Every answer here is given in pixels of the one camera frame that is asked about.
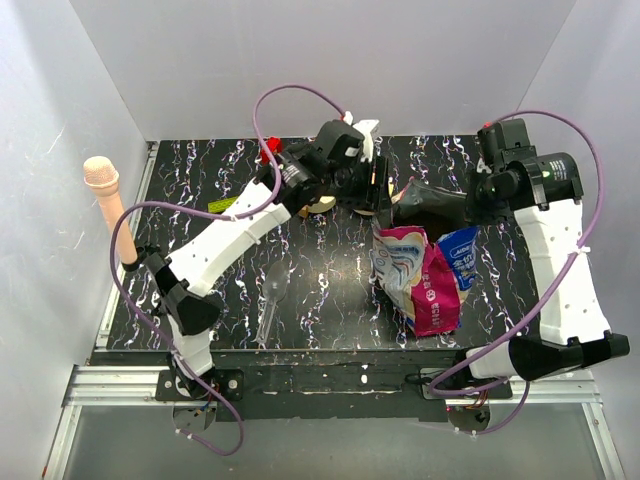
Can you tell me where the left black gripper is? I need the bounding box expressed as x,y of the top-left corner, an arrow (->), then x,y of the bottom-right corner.
327,155 -> 394,214

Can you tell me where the pink pet food bag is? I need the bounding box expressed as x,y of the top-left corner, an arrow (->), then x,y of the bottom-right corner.
370,223 -> 478,337

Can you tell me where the clear plastic scoop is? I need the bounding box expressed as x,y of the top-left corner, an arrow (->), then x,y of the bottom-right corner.
255,261 -> 290,347

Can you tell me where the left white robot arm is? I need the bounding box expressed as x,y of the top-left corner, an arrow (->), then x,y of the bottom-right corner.
144,120 -> 390,400

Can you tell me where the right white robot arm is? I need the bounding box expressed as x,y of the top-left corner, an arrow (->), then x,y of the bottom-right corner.
372,115 -> 630,398

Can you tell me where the cream double pet bowl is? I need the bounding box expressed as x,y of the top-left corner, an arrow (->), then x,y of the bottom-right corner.
297,194 -> 400,218

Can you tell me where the red toy block car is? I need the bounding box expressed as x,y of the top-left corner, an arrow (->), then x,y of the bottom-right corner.
260,137 -> 283,165

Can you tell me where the green toy brick plate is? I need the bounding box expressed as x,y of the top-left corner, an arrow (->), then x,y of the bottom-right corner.
207,197 -> 237,214

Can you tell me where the black microphone tripod stand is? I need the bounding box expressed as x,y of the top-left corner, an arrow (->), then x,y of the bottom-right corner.
121,243 -> 166,304

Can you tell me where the pink microphone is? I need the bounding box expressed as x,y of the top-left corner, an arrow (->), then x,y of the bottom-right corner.
83,156 -> 138,265

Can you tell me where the aluminium frame rail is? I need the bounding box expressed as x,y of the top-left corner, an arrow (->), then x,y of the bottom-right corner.
41,141 -> 167,479

